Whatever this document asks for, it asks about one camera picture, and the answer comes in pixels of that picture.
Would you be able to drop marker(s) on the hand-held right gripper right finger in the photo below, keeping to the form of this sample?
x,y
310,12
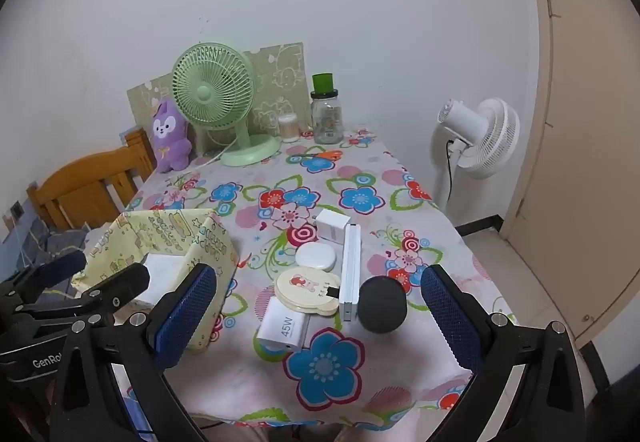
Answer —
x,y
450,322

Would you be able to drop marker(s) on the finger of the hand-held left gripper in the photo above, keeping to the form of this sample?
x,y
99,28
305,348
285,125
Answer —
x,y
120,287
60,267

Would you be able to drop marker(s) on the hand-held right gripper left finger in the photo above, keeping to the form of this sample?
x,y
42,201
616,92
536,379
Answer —
x,y
185,317

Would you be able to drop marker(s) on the black round sponge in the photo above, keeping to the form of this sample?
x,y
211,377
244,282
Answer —
x,y
382,304

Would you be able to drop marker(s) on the yellow fabric storage box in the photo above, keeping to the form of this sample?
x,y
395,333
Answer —
x,y
165,227

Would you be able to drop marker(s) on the white tube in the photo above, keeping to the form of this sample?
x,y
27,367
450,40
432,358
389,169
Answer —
x,y
280,324

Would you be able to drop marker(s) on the white long box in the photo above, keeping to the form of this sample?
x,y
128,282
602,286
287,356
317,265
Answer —
x,y
350,272

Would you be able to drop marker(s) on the cartoon printed pouch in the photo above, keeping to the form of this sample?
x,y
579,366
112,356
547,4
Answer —
x,y
300,289

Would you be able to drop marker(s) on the white round case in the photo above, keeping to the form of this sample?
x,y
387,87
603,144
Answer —
x,y
317,256

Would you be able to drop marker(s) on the white cube adapter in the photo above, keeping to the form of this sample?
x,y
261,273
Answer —
x,y
332,224

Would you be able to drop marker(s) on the plaid bedding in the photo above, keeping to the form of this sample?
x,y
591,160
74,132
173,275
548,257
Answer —
x,y
55,242

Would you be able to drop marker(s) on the wooden chair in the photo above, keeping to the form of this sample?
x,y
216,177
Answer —
x,y
85,177

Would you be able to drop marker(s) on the floral tablecloth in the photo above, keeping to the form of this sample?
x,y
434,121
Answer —
x,y
350,202

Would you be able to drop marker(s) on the purple plush toy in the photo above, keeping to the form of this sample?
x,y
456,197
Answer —
x,y
170,131

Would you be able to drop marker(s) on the white standing fan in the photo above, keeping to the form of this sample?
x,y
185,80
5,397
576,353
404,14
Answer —
x,y
492,136

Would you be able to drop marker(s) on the beige door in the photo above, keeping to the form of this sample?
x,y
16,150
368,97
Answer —
x,y
590,171

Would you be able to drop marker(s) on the orange scissors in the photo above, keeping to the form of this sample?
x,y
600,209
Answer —
x,y
330,154

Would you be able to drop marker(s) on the green desk fan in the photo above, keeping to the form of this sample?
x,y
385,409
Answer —
x,y
205,91

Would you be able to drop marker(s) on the cotton swab jar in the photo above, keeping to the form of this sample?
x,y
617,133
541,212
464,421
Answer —
x,y
288,129

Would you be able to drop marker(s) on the glass mug with green lid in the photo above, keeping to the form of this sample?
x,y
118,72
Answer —
x,y
327,121

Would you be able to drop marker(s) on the wall socket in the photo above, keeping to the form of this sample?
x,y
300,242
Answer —
x,y
16,212

